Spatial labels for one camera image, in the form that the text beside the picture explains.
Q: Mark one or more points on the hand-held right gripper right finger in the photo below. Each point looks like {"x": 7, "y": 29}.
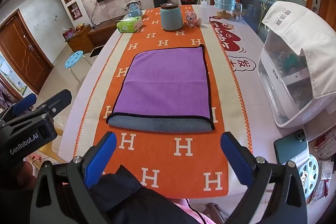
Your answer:
{"x": 235, "y": 158}

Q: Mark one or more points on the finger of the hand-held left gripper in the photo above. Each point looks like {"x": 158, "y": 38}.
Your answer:
{"x": 56, "y": 100}
{"x": 23, "y": 103}

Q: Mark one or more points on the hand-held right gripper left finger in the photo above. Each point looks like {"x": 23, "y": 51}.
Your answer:
{"x": 104, "y": 153}

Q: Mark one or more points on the purple and grey towel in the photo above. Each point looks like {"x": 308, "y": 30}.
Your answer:
{"x": 162, "y": 77}

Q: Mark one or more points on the person's left hand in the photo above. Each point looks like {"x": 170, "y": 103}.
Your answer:
{"x": 25, "y": 174}

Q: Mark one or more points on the person's dark jacket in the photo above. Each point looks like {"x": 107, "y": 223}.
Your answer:
{"x": 120, "y": 192}

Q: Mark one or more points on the blue round stool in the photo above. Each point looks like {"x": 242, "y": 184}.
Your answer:
{"x": 74, "y": 58}

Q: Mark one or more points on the brown wooden door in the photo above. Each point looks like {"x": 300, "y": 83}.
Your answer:
{"x": 21, "y": 56}

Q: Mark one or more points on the orange letter-print table runner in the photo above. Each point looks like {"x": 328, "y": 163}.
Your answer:
{"x": 181, "y": 150}

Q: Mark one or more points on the dark green smartphone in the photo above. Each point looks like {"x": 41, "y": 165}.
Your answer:
{"x": 290, "y": 146}

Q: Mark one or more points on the white tablecloth with red print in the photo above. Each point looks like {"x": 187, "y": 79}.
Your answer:
{"x": 252, "y": 98}

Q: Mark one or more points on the black floor mat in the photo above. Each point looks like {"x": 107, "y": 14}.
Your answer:
{"x": 96, "y": 51}

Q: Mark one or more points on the wooden television cabinet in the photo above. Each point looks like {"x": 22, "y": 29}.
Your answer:
{"x": 84, "y": 39}

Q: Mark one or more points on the pink cloth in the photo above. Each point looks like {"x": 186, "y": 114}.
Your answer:
{"x": 189, "y": 212}

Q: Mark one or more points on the round perforated metal tin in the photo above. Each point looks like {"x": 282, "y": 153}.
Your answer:
{"x": 311, "y": 169}

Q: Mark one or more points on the white countertop appliance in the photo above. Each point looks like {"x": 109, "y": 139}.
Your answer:
{"x": 283, "y": 82}

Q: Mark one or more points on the pile of paper packets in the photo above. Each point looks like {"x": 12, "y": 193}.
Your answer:
{"x": 325, "y": 161}

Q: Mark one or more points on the green tissue pack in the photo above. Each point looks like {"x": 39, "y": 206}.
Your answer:
{"x": 130, "y": 25}

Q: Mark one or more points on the blue snow globe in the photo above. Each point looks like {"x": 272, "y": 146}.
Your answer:
{"x": 134, "y": 10}

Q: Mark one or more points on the blue ceramic jar dark lid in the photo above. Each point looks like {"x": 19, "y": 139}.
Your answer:
{"x": 171, "y": 18}

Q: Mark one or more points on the clear drinking glass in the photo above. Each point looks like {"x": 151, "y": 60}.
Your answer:
{"x": 239, "y": 12}

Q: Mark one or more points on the pink plush toy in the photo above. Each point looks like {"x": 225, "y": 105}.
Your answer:
{"x": 191, "y": 18}

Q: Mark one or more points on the white appliance with cloth cover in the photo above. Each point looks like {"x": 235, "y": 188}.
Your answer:
{"x": 294, "y": 22}

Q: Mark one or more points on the white squeeze bottle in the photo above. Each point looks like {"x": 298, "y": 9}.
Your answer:
{"x": 203, "y": 12}

